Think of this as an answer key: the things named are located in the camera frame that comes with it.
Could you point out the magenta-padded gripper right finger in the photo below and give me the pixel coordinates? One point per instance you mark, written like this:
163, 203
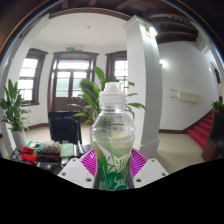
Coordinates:
151, 171

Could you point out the plant on cabinet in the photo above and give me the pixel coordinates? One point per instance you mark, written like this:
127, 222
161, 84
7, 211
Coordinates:
218, 106

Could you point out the clear green-label drink bottle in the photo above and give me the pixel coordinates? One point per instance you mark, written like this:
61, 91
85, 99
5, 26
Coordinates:
112, 143

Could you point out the dark wooden glazed door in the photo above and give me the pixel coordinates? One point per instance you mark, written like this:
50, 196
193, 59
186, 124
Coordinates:
63, 83

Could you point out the snack bag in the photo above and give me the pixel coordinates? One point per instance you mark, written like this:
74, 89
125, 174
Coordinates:
50, 147

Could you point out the black office chair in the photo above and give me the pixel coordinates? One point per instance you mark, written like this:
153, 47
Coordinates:
65, 128

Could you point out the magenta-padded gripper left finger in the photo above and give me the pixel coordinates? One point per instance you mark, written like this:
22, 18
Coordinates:
75, 172

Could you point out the green notebook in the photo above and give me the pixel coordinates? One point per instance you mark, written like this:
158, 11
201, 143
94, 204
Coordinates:
66, 150

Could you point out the large potted green plant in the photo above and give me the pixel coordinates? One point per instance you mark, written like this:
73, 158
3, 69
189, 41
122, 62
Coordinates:
90, 95

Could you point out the dark wooden cabinet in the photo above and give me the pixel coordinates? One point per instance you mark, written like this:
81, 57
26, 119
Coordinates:
215, 136

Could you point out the red carpeted staircase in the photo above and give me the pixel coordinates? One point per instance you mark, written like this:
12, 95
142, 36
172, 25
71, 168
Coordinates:
201, 131

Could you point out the pillar-mounted lamp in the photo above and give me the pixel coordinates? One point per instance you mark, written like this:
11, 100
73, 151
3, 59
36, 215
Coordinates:
151, 32

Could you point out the dark-framed window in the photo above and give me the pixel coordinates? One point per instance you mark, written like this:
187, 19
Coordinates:
120, 68
28, 76

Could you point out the glowing wall lamp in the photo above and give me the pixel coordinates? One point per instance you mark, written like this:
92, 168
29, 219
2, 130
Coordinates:
163, 63

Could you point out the small potted green plant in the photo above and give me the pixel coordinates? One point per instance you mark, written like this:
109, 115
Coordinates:
19, 138

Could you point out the green exit sign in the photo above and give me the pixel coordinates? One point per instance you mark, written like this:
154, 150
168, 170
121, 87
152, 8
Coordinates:
70, 48

